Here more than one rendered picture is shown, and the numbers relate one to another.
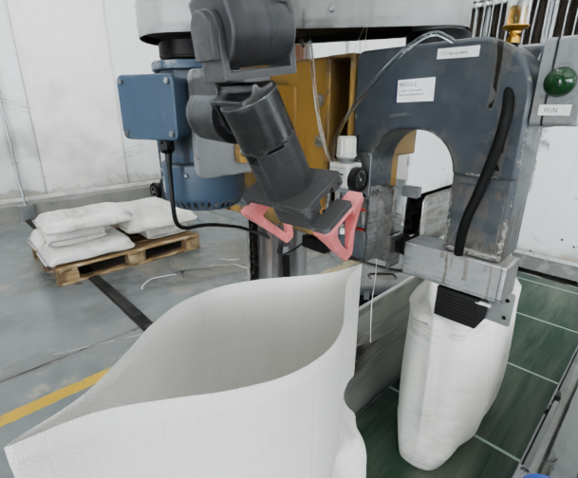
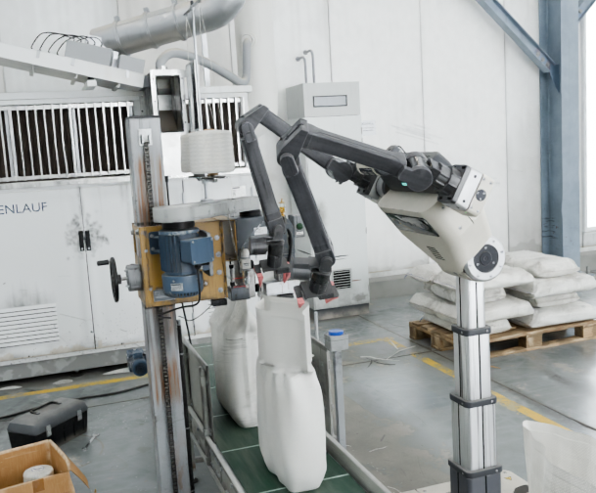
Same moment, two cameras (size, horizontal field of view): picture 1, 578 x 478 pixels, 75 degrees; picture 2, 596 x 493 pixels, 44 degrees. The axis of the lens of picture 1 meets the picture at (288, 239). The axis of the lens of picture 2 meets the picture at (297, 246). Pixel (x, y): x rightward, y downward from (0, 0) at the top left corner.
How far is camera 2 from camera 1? 2.59 m
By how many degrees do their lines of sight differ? 63
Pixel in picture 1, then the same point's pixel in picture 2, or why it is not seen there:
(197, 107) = (258, 246)
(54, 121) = not seen: outside the picture
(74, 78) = not seen: outside the picture
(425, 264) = (275, 289)
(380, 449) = (236, 431)
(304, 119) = not seen: hidden behind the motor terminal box
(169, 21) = (195, 216)
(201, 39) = (279, 231)
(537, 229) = (121, 321)
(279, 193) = (280, 264)
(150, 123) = (204, 256)
